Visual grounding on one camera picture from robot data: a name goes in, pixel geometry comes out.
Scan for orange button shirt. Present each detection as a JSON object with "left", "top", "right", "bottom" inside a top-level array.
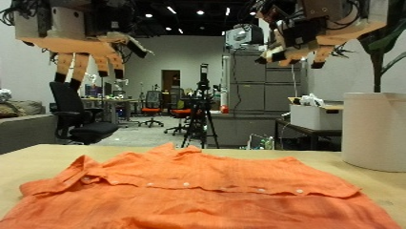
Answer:
[{"left": 0, "top": 142, "right": 404, "bottom": 229}]

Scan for green leafy plant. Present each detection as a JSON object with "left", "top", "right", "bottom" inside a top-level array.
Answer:
[{"left": 357, "top": 0, "right": 406, "bottom": 94}]

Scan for white grey box device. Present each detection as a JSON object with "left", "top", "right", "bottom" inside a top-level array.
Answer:
[{"left": 226, "top": 24, "right": 266, "bottom": 50}]

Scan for black office chair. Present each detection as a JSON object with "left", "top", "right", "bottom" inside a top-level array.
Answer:
[{"left": 49, "top": 81, "right": 122, "bottom": 146}]

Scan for white plastic bag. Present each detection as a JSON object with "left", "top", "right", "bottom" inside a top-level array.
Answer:
[{"left": 299, "top": 93, "right": 327, "bottom": 108}]

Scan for wooden office desk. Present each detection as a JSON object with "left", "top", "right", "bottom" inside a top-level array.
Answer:
[{"left": 80, "top": 96, "right": 142, "bottom": 125}]

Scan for brown grey cushion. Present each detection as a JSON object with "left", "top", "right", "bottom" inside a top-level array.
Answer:
[{"left": 0, "top": 99, "right": 47, "bottom": 119}]

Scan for grey metal cabinet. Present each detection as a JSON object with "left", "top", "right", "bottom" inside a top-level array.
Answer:
[{"left": 228, "top": 47, "right": 311, "bottom": 115}]

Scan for brown door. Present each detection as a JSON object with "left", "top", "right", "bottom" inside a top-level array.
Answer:
[{"left": 162, "top": 69, "right": 182, "bottom": 94}]

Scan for white cardboard box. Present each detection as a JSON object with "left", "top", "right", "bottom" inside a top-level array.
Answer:
[{"left": 288, "top": 96, "right": 345, "bottom": 132}]

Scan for office chair with orange seat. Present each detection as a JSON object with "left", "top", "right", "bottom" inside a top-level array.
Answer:
[
  {"left": 164, "top": 88, "right": 195, "bottom": 136},
  {"left": 139, "top": 90, "right": 166, "bottom": 129}
]

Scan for dark side table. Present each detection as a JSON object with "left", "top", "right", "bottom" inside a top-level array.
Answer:
[{"left": 275, "top": 117, "right": 344, "bottom": 151}]

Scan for grey sofa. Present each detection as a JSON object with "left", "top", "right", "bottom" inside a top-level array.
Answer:
[{"left": 0, "top": 114, "right": 59, "bottom": 156}]

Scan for white round plant pot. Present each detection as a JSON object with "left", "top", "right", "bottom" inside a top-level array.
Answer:
[{"left": 341, "top": 92, "right": 406, "bottom": 174}]

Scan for low grey counter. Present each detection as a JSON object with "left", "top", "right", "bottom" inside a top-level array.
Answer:
[{"left": 207, "top": 111, "right": 284, "bottom": 149}]

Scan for green bottles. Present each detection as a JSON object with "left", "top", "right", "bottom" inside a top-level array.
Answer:
[{"left": 247, "top": 133, "right": 277, "bottom": 151}]

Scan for black camera tripod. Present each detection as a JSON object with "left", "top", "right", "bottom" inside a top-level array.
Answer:
[{"left": 180, "top": 63, "right": 222, "bottom": 150}]

